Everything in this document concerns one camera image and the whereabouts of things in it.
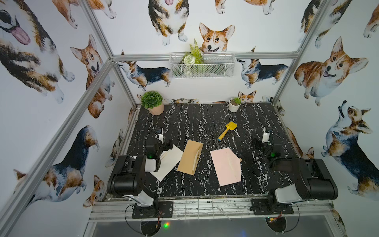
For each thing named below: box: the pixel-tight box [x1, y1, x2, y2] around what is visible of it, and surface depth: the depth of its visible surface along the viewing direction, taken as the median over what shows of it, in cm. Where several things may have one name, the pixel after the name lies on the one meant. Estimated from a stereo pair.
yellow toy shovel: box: [217, 121, 238, 142], surface depth 106 cm
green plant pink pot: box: [140, 90, 164, 117], surface depth 105 cm
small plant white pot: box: [228, 96, 242, 113], surface depth 115 cm
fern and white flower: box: [182, 38, 204, 76], surface depth 85 cm
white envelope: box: [149, 143, 184, 182], surface depth 92 cm
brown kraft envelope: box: [176, 139, 204, 176], surface depth 92 cm
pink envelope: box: [210, 147, 242, 187], surface depth 90 cm
